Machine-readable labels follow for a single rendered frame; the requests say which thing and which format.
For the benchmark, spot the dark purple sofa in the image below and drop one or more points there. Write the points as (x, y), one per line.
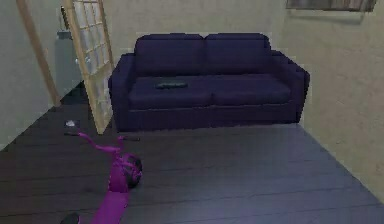
(233, 90)

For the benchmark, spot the black remote control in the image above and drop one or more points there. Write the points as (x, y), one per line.
(170, 85)

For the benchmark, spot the magenta kick scooter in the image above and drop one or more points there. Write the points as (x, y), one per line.
(116, 186)

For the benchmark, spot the wooden glass-paned room door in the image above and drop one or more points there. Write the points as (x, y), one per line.
(95, 63)

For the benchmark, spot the small pale floor object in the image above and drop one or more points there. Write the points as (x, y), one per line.
(71, 123)

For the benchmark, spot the grey cabinet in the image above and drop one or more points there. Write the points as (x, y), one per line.
(66, 63)

